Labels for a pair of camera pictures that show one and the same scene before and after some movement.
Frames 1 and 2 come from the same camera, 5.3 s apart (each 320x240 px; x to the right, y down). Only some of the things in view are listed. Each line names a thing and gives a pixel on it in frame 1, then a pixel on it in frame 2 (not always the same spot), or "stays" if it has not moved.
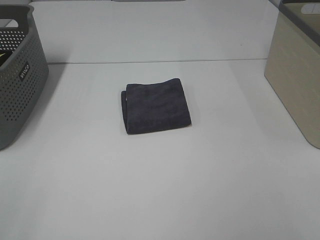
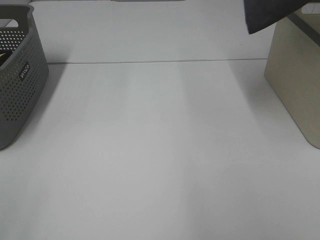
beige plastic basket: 292,67 stays
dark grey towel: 154,107 to 261,14
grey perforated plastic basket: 23,70 stays
